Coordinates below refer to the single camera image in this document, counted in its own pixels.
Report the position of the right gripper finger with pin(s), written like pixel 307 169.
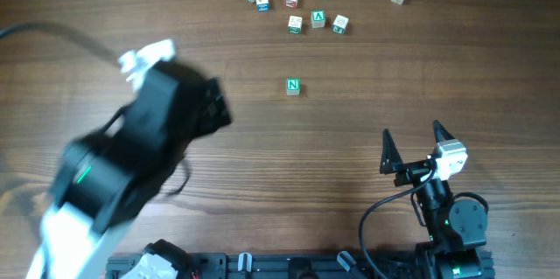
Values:
pixel 440 132
pixel 391 161

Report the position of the white block teal side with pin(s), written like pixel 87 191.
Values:
pixel 340 24

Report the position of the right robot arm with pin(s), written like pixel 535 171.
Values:
pixel 456 223

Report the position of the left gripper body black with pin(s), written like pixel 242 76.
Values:
pixel 210 121

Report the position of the white block green bottom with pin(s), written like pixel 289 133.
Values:
pixel 295 24

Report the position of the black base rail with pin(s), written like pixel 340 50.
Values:
pixel 302 266

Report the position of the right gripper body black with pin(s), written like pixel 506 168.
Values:
pixel 412 172

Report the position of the green V letter block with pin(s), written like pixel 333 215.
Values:
pixel 318 19

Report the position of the green N letter block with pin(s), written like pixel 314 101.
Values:
pixel 293 86

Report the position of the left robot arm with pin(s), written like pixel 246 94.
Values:
pixel 107 176

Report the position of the baseball block blue side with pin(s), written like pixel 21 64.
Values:
pixel 262 5

